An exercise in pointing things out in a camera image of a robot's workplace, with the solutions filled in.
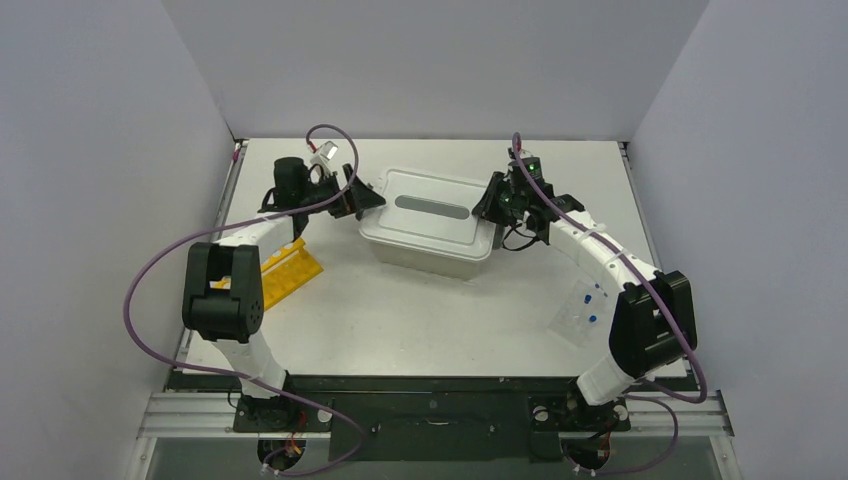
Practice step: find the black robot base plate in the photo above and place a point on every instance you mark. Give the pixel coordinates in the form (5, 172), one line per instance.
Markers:
(383, 418)

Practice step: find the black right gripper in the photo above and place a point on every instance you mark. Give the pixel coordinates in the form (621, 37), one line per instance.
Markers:
(500, 201)

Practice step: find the white bin lid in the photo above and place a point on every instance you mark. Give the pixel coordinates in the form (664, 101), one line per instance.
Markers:
(429, 213)

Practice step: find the aluminium rail frame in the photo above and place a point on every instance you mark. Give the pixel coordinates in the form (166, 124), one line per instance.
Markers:
(195, 415)

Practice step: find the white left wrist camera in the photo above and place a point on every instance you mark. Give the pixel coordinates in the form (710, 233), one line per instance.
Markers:
(322, 156)

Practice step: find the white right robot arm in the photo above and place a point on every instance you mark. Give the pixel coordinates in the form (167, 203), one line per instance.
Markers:
(652, 323)

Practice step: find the beige plastic bin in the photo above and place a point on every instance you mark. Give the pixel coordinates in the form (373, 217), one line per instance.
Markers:
(455, 259)

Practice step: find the yellow test tube rack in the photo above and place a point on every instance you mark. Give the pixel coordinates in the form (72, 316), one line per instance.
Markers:
(287, 270)

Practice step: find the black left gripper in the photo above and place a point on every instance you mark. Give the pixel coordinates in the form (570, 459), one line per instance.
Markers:
(356, 200)

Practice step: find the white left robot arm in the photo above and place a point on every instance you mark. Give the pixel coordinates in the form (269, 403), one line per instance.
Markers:
(223, 297)

